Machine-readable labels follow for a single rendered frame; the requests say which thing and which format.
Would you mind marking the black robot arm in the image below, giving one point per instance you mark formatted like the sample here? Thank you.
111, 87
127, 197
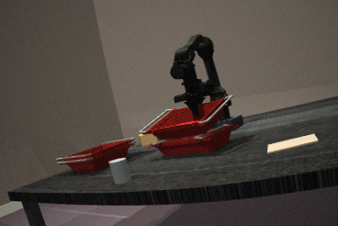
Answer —
183, 68

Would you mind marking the tan rectangular block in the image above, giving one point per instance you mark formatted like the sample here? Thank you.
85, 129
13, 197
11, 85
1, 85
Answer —
147, 139

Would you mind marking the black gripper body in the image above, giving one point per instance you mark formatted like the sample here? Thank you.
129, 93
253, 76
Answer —
189, 91

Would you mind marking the grey cylinder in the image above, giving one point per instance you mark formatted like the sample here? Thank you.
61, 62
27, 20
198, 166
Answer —
120, 171

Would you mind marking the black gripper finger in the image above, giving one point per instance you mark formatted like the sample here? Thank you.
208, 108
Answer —
193, 106
200, 101

